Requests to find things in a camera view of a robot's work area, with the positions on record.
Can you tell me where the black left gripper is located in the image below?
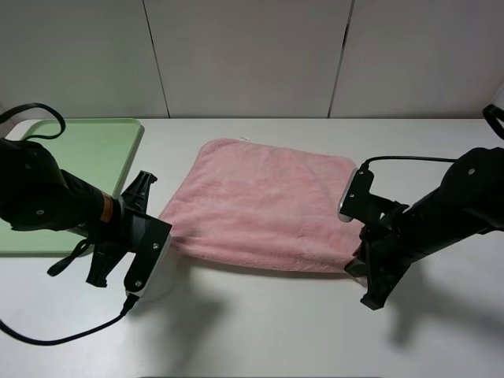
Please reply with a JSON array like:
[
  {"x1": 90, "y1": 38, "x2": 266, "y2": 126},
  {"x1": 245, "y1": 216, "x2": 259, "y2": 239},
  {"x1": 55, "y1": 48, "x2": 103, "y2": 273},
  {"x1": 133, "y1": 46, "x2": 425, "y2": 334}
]
[{"x1": 1, "y1": 139, "x2": 158, "y2": 287}]

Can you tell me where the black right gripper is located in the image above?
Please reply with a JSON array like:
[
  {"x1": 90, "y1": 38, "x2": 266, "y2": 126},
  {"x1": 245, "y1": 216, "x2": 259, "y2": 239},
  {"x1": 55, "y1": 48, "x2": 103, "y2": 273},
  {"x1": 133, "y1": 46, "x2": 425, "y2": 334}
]
[{"x1": 344, "y1": 147, "x2": 503, "y2": 309}]

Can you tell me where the pink terry towel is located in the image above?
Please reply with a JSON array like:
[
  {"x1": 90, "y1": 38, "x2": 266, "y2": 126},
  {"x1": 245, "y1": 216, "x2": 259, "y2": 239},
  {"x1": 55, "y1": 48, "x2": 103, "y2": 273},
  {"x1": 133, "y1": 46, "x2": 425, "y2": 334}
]
[{"x1": 160, "y1": 139, "x2": 361, "y2": 273}]

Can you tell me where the light green plastic tray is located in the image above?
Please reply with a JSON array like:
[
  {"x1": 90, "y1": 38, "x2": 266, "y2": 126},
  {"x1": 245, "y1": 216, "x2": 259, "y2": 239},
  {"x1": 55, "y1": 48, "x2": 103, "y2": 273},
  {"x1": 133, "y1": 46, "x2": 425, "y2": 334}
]
[{"x1": 1, "y1": 119, "x2": 144, "y2": 257}]

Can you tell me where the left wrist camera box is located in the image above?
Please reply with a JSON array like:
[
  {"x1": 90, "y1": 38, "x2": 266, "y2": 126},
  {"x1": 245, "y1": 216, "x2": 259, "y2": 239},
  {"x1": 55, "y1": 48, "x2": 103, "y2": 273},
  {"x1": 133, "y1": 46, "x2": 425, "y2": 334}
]
[{"x1": 124, "y1": 217, "x2": 172, "y2": 298}]

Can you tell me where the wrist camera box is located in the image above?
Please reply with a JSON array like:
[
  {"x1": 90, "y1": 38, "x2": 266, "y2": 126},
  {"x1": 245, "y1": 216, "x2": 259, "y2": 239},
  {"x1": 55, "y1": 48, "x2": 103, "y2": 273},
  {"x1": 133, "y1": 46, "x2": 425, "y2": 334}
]
[
  {"x1": 338, "y1": 166, "x2": 398, "y2": 224},
  {"x1": 124, "y1": 217, "x2": 172, "y2": 298}
]

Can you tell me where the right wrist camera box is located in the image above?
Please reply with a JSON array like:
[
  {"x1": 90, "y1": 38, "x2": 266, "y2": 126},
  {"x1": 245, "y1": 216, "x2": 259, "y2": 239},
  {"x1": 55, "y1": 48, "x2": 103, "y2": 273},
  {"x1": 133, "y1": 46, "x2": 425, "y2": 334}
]
[{"x1": 338, "y1": 166, "x2": 398, "y2": 224}]

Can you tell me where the black left camera cable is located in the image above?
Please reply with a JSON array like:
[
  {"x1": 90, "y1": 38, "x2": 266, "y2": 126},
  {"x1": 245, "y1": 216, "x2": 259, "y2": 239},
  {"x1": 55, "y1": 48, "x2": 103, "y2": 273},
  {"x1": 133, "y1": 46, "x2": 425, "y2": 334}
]
[{"x1": 0, "y1": 295, "x2": 139, "y2": 347}]

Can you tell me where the black camera cable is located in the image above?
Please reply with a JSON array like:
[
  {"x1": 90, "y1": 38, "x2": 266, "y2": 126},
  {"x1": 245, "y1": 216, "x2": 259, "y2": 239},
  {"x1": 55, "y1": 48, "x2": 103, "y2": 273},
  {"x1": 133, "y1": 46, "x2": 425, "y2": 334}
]
[
  {"x1": 0, "y1": 295, "x2": 139, "y2": 347},
  {"x1": 357, "y1": 156, "x2": 460, "y2": 174}
]

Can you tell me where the black right camera cable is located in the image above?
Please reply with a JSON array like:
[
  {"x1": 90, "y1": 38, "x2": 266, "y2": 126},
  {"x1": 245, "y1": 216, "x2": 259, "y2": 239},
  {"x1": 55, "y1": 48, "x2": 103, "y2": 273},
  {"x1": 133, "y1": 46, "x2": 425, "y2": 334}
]
[{"x1": 357, "y1": 156, "x2": 460, "y2": 174}]

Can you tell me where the black left wrist strap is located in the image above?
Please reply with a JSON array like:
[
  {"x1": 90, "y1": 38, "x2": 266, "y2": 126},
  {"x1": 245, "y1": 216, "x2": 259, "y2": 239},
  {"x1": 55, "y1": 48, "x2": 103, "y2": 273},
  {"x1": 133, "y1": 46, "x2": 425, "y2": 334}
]
[{"x1": 0, "y1": 102, "x2": 67, "y2": 141}]

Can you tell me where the black wrist strap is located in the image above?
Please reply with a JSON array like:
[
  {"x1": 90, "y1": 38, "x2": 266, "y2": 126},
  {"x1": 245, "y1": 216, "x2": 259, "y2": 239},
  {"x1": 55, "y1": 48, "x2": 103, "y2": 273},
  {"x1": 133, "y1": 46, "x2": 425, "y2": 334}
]
[
  {"x1": 0, "y1": 102, "x2": 67, "y2": 141},
  {"x1": 483, "y1": 104, "x2": 504, "y2": 139}
]

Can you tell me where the black right wrist strap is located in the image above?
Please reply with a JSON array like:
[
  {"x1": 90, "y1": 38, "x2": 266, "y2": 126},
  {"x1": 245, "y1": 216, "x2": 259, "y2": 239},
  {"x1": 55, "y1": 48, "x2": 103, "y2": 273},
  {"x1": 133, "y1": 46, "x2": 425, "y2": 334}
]
[{"x1": 483, "y1": 104, "x2": 504, "y2": 139}]

